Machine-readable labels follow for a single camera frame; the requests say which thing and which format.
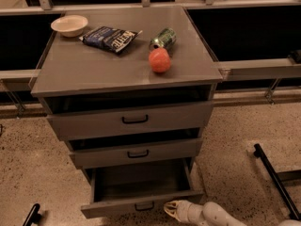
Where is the grey drawer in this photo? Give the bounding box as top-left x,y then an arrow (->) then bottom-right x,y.
70,138 -> 202,169
47,102 -> 213,141
81,158 -> 203,218

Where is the grey drawer cabinet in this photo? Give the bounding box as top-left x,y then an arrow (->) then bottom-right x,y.
30,6 -> 224,219

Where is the black left base leg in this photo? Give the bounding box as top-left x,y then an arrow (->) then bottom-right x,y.
23,203 -> 42,226

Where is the grey top drawer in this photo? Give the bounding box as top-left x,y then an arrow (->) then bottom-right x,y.
47,102 -> 213,141

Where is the white bowl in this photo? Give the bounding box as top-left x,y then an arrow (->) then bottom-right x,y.
51,15 -> 88,38

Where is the green soda can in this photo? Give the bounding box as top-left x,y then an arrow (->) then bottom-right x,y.
149,27 -> 177,51

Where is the grey bottom drawer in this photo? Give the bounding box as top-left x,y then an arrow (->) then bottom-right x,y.
81,158 -> 203,218

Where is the black right base leg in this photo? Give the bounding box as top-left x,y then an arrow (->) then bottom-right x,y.
253,143 -> 301,221

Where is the grey middle drawer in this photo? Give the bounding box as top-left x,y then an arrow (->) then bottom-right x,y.
70,138 -> 202,169

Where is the blue chip bag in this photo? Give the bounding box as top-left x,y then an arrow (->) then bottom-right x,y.
79,26 -> 141,54

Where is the red apple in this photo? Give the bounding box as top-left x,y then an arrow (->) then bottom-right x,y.
149,48 -> 171,73

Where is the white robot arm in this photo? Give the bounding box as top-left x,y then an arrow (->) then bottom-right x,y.
164,200 -> 246,226

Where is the black base leg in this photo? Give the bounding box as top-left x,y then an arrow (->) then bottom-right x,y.
253,143 -> 301,221
23,203 -> 42,226

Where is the grey metal railing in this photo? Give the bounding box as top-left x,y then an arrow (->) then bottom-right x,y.
0,0 -> 301,117

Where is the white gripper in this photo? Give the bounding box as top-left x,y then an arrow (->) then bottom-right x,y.
164,201 -> 207,225

